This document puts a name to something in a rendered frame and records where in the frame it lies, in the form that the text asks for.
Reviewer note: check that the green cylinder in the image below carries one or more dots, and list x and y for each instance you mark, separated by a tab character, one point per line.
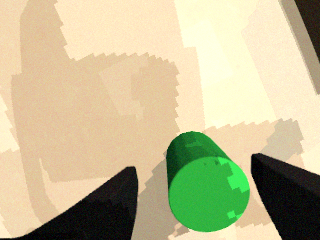
207	191

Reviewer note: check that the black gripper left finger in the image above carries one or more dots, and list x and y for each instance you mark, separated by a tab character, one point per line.
107	213

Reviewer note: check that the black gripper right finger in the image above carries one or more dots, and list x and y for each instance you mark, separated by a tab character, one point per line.
291	196

